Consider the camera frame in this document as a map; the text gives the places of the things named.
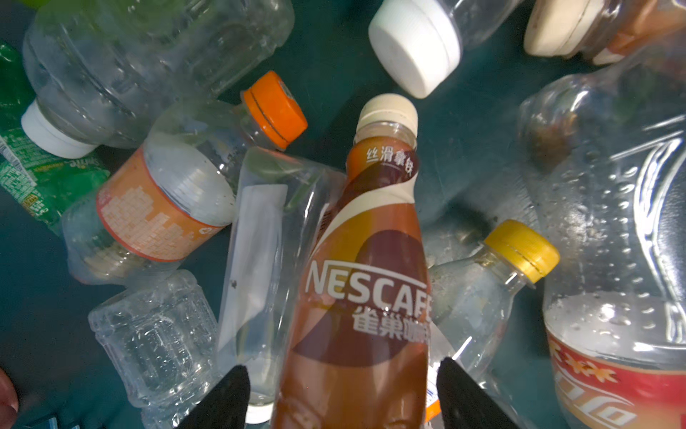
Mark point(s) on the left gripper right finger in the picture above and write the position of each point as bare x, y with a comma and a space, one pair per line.
466, 405

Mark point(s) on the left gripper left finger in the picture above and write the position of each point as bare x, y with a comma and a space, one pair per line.
225, 406

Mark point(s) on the Pocari Sweat bottle blue label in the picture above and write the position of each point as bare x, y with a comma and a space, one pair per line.
160, 339

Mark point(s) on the brown tea bottle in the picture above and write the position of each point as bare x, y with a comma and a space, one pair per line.
357, 355

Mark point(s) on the crushed green bottle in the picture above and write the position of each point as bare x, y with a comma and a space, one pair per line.
45, 185

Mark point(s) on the tall bottle red cap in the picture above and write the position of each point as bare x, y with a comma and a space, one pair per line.
605, 169

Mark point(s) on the clear bottle grey label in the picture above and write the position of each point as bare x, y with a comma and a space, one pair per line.
421, 42

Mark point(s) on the amber tea bottle white cap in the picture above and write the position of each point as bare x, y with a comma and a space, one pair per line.
602, 32

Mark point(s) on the clear bottle orange label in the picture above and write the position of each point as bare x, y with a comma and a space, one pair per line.
472, 301

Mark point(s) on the flat clear bottle white label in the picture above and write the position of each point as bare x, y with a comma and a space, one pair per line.
281, 204

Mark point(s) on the orange label bottle orange cap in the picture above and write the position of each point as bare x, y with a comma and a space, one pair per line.
178, 189

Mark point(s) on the clear bottle white cap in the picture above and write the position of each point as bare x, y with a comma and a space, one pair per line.
104, 71

